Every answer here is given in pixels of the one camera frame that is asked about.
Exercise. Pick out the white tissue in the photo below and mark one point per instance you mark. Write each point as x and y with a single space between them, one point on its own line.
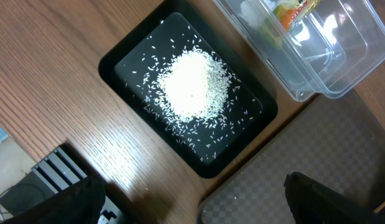
252 12

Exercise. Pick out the black plastic tray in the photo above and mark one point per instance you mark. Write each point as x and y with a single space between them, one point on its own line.
186 11

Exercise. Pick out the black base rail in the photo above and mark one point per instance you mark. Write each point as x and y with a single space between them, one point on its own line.
53 174

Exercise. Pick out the clear plastic bin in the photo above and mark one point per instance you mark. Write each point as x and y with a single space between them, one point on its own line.
287 63

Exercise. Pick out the pile of white rice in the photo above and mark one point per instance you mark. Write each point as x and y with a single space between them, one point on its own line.
188 90

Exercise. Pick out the green snack wrapper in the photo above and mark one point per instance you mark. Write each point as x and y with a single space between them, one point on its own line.
288 13

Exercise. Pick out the brown serving tray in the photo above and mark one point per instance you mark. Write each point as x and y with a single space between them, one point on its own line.
337 142

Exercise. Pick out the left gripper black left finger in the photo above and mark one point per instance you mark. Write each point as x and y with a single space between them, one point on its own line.
79 203

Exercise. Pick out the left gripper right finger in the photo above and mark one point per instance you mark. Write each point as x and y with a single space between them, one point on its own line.
312 202

